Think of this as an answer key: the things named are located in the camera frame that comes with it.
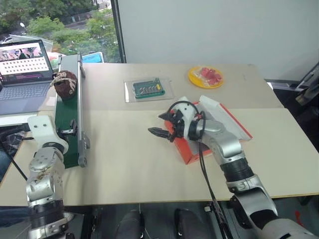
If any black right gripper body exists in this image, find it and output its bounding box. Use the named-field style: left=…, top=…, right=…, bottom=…
left=167, top=110, right=186, bottom=143

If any orange and white shoebox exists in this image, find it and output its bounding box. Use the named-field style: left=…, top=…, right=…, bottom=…
left=161, top=95, right=253, bottom=165

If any green conveyor belt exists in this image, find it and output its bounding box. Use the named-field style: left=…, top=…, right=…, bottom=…
left=53, top=53, right=91, bottom=169

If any green circuit board in bag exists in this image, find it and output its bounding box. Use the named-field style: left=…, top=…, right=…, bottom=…
left=123, top=76, right=174, bottom=104

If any yellow round plate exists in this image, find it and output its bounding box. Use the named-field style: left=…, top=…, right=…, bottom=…
left=187, top=65, right=224, bottom=89

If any white flat panel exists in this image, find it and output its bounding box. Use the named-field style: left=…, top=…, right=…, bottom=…
left=0, top=114, right=38, bottom=126

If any black crumpled bag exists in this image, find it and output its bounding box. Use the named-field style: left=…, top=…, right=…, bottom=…
left=0, top=124, right=32, bottom=160

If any grey open laptop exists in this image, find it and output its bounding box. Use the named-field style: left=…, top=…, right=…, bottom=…
left=0, top=39, right=56, bottom=117

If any clear bag of red pieces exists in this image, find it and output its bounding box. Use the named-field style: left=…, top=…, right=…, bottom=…
left=195, top=66, right=223, bottom=87

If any colourful plastic bag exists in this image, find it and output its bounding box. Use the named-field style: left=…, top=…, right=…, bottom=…
left=48, top=51, right=63, bottom=74

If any blue and white box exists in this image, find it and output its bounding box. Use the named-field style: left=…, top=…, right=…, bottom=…
left=81, top=51, right=104, bottom=64

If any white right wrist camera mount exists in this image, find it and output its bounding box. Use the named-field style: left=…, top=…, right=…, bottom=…
left=171, top=96, right=200, bottom=139

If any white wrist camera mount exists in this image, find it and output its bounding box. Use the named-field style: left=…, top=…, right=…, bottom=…
left=27, top=115, right=69, bottom=150
left=171, top=96, right=200, bottom=139

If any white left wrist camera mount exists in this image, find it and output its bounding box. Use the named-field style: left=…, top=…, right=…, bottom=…
left=27, top=115, right=69, bottom=150

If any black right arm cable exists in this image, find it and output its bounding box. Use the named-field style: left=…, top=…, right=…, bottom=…
left=168, top=100, right=234, bottom=239

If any thin black cable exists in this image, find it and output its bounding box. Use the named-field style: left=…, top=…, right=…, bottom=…
left=10, top=159, right=28, bottom=181

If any black window frame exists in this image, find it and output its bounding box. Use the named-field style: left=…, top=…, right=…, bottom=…
left=110, top=0, right=128, bottom=64

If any black equipment frame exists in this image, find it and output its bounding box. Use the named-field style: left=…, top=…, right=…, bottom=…
left=294, top=63, right=319, bottom=110

